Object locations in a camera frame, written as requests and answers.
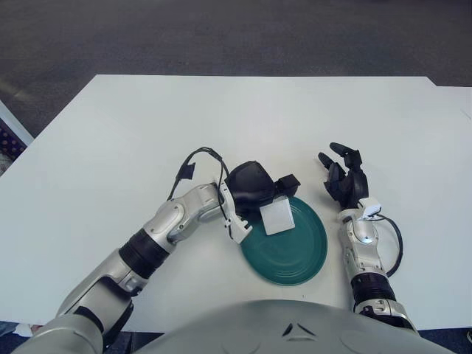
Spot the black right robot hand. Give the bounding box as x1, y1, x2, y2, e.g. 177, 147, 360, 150
317, 142, 371, 212

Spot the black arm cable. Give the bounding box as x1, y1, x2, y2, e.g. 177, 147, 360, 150
168, 147, 232, 226
376, 212, 404, 277

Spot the person's sandalled foot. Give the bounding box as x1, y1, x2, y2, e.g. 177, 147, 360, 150
16, 322, 46, 338

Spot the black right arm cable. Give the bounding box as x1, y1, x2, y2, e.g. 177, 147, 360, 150
376, 212, 404, 277

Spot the grey robot torso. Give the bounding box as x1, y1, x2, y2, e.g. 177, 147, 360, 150
131, 299, 459, 354

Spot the white cube charger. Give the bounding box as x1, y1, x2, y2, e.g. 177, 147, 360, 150
258, 198, 297, 237

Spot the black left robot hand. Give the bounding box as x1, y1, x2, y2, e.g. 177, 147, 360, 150
223, 159, 302, 224

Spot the green round plate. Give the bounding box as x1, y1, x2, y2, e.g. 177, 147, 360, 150
239, 195, 329, 288

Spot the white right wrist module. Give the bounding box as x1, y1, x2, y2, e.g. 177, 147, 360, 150
358, 196, 383, 220

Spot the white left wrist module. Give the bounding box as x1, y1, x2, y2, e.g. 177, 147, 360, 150
220, 185, 254, 245

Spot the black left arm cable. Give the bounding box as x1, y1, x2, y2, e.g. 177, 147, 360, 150
168, 147, 232, 226

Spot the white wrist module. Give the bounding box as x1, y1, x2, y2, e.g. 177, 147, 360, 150
220, 185, 254, 245
358, 196, 383, 220

